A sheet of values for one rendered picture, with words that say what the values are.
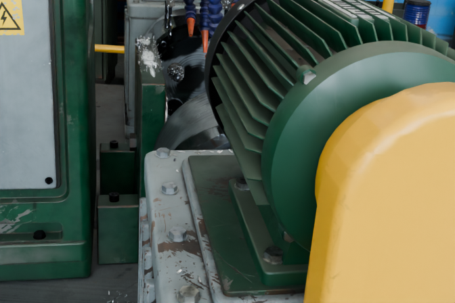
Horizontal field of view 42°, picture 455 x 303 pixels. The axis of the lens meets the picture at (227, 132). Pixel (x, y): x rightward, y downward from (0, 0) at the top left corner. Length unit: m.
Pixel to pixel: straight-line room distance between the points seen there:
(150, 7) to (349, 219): 1.24
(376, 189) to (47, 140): 0.70
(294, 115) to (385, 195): 0.08
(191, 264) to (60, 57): 0.51
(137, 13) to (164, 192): 0.97
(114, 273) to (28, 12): 0.47
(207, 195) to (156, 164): 0.11
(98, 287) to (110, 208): 0.13
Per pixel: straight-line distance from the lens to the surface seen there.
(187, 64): 1.32
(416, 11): 1.52
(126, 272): 1.09
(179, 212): 0.55
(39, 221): 1.02
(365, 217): 0.32
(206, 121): 0.79
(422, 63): 0.39
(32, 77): 0.92
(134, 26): 1.52
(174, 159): 0.65
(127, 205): 1.05
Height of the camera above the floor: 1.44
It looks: 22 degrees down
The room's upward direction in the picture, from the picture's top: 4 degrees clockwise
